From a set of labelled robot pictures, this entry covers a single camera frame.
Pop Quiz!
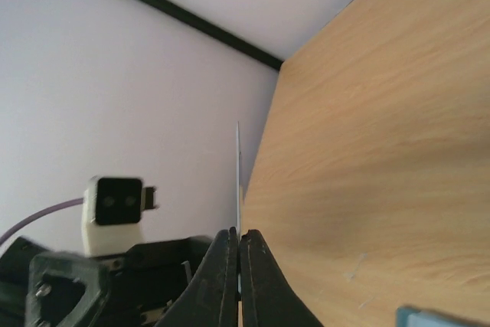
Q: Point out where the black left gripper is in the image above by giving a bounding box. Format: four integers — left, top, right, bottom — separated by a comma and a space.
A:
1, 237, 211, 327

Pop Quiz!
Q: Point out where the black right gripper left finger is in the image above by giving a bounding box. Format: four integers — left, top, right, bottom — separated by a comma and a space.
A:
156, 227, 238, 327

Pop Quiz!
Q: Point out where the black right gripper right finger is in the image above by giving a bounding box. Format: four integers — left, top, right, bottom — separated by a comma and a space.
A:
240, 230, 322, 327

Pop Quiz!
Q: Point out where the blue patterned card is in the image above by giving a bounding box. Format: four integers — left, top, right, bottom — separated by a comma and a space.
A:
234, 120, 246, 301

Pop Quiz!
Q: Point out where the teal leather card holder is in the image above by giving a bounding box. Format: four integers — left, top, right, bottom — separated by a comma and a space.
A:
395, 306, 489, 327

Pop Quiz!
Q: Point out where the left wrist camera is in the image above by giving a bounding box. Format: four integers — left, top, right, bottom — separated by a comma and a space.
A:
81, 176, 158, 257

